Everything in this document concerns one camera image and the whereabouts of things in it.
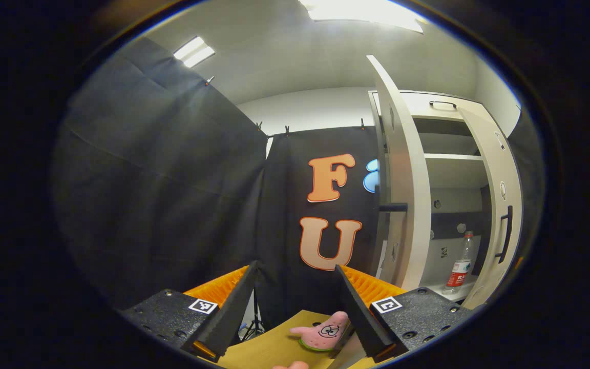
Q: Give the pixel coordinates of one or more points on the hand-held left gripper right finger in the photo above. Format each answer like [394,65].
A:
[359,312]

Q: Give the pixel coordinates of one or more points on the black backdrop cloth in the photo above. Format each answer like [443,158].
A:
[146,179]
[285,205]
[528,169]

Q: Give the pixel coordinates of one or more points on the white cabinet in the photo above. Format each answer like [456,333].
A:
[448,174]

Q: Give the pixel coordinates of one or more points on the black tripod stand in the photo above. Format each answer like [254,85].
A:
[255,320]

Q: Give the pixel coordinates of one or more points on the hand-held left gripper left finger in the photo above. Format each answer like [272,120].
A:
[231,312]

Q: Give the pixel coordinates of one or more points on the white cabinet door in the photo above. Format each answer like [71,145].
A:
[500,169]
[407,179]

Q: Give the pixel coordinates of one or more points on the ceiling light panel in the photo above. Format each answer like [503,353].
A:
[361,13]
[194,51]

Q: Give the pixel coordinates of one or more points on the clear plastic water bottle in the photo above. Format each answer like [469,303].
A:
[460,271]

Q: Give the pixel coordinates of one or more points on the white cabinet drawer front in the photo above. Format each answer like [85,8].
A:
[418,105]

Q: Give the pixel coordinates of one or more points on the pink starfish plush toy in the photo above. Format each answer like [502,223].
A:
[323,333]

